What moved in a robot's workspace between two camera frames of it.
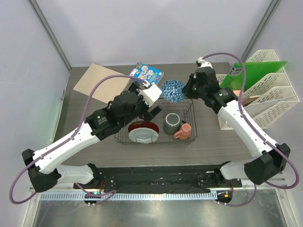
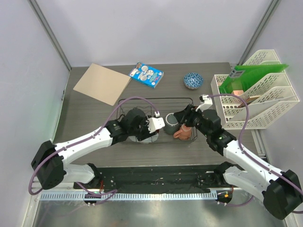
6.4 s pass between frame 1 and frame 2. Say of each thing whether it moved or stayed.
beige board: stayed
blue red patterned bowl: moved
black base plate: stayed
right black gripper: moved
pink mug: stayed
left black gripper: moved
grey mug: stayed
